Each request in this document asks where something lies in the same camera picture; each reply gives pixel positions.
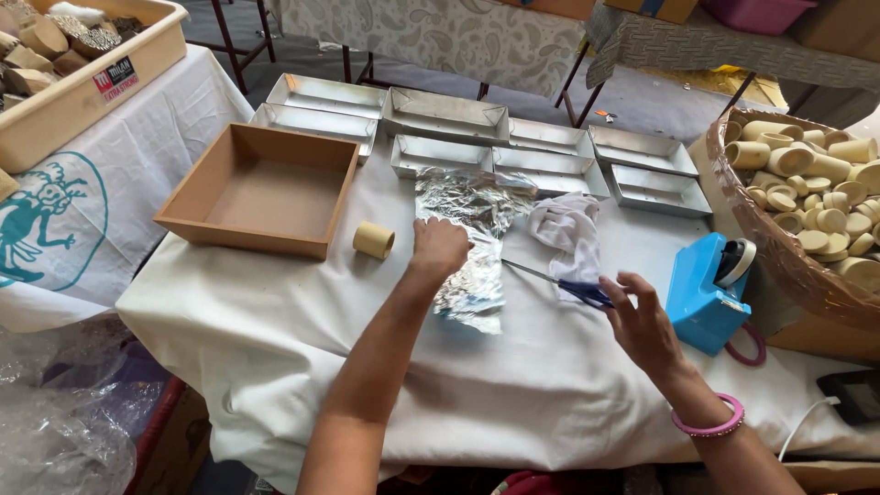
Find pink wrist bangle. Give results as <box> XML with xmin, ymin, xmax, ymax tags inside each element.
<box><xmin>671</xmin><ymin>392</ymin><xmax>746</xmax><ymax>440</ymax></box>

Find white tape roll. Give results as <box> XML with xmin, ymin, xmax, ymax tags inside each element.
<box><xmin>715</xmin><ymin>238</ymin><xmax>758</xmax><ymax>289</ymax></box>

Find dark pink ring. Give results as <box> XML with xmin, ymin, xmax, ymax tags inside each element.
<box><xmin>723</xmin><ymin>321</ymin><xmax>768</xmax><ymax>368</ymax></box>

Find person's left hand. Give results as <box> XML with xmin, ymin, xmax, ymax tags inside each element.
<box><xmin>410</xmin><ymin>216</ymin><xmax>475</xmax><ymax>279</ymax></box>

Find beige crate of wooden pieces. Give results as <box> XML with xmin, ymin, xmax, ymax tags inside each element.
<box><xmin>0</xmin><ymin>0</ymin><xmax>191</xmax><ymax>176</ymax></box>

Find group of silver metal trays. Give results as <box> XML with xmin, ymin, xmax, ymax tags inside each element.
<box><xmin>248</xmin><ymin>72</ymin><xmax>715</xmax><ymax>220</ymax></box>

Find black phone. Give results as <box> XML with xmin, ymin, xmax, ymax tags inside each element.
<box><xmin>816</xmin><ymin>369</ymin><xmax>880</xmax><ymax>427</ymax></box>

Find blue handled scissors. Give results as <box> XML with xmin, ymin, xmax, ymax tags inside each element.
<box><xmin>501</xmin><ymin>258</ymin><xmax>614</xmax><ymax>311</ymax></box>

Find table with paisley cloth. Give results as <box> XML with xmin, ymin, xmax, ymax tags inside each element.
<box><xmin>264</xmin><ymin>0</ymin><xmax>596</xmax><ymax>129</ymax></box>

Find white tablecloth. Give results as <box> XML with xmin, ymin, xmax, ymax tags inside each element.
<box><xmin>115</xmin><ymin>113</ymin><xmax>880</xmax><ymax>493</ymax></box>

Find heap of cream cylinders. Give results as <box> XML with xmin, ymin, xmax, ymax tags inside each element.
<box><xmin>723</xmin><ymin>111</ymin><xmax>880</xmax><ymax>293</ymax></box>

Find dark red table legs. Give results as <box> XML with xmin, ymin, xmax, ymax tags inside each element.
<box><xmin>186</xmin><ymin>0</ymin><xmax>277</xmax><ymax>96</ymax></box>

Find brown cardboard box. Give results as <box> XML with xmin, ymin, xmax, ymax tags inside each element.
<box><xmin>765</xmin><ymin>308</ymin><xmax>880</xmax><ymax>366</ymax></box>

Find clear plastic bag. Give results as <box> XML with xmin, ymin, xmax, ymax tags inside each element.
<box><xmin>0</xmin><ymin>315</ymin><xmax>168</xmax><ymax>495</ymax></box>

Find crumpled white cloth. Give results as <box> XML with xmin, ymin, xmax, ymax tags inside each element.
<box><xmin>527</xmin><ymin>192</ymin><xmax>603</xmax><ymax>304</ymax></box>

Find person's right hand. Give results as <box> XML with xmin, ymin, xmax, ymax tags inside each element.
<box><xmin>598</xmin><ymin>271</ymin><xmax>686</xmax><ymax>383</ymax></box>

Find table with grey woven cloth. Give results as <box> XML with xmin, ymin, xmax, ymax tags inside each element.
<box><xmin>555</xmin><ymin>0</ymin><xmax>880</xmax><ymax>129</ymax></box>

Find white cable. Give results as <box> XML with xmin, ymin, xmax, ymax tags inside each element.
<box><xmin>777</xmin><ymin>396</ymin><xmax>842</xmax><ymax>463</ymax></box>

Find red cloth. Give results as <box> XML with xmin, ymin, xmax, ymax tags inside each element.
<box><xmin>491</xmin><ymin>470</ymin><xmax>625</xmax><ymax>495</ymax></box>

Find white cloth with teal print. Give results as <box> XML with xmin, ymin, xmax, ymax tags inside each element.
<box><xmin>0</xmin><ymin>44</ymin><xmax>256</xmax><ymax>334</ymax></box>

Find pink plastic tub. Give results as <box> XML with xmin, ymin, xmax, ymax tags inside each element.
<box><xmin>700</xmin><ymin>0</ymin><xmax>820</xmax><ymax>37</ymax></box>

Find plastic wrapped brown basket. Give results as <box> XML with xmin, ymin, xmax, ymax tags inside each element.
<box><xmin>706</xmin><ymin>106</ymin><xmax>880</xmax><ymax>332</ymax></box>

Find single cream cylinder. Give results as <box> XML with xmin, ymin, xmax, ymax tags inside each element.
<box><xmin>352</xmin><ymin>220</ymin><xmax>397</xmax><ymax>261</ymax></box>

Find blue tape dispenser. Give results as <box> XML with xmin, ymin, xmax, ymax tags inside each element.
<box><xmin>665</xmin><ymin>232</ymin><xmax>758</xmax><ymax>358</ymax></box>

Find crinkled silver foil sheet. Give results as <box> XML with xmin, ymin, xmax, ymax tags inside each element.
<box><xmin>413</xmin><ymin>167</ymin><xmax>539</xmax><ymax>336</ymax></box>

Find brown square wooden tray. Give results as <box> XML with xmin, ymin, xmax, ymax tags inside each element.
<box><xmin>153</xmin><ymin>122</ymin><xmax>361</xmax><ymax>261</ymax></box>

